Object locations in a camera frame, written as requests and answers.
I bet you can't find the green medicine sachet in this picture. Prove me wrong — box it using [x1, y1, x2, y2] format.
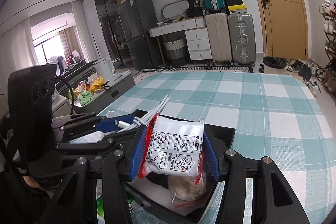
[96, 196, 105, 224]

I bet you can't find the white charging cable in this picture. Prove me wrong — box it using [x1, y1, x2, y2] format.
[106, 94, 172, 134]

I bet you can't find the white red instruction packet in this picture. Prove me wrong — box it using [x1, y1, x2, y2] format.
[138, 115, 204, 184]

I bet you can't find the white rope zip bag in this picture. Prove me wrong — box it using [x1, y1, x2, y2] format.
[168, 173, 209, 216]

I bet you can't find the grey side cabinet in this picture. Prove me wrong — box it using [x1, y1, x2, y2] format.
[52, 71, 135, 118]

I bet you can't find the white kettle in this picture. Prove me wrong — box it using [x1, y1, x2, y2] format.
[93, 57, 115, 82]

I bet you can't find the black cardboard box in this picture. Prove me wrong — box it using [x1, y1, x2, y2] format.
[105, 109, 236, 224]

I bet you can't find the teal checked tablecloth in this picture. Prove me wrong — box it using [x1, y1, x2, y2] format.
[102, 72, 335, 223]

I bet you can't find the woven laundry basket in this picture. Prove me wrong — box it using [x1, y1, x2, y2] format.
[164, 38, 189, 67]

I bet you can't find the grey refrigerator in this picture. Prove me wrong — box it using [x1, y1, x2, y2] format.
[117, 0, 162, 70]

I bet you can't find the white drawer desk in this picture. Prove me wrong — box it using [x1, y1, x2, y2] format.
[149, 17, 213, 62]

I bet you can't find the black trash bin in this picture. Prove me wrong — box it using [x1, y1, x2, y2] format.
[262, 56, 287, 69]

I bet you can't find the beige suitcase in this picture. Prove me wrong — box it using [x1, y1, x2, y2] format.
[205, 13, 232, 62]

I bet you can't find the silver suitcase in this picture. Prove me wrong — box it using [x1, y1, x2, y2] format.
[228, 14, 256, 67]

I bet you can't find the wooden door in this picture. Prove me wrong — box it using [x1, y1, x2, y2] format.
[257, 0, 308, 60]

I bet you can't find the wooden shoe rack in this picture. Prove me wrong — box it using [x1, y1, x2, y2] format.
[319, 0, 335, 99]

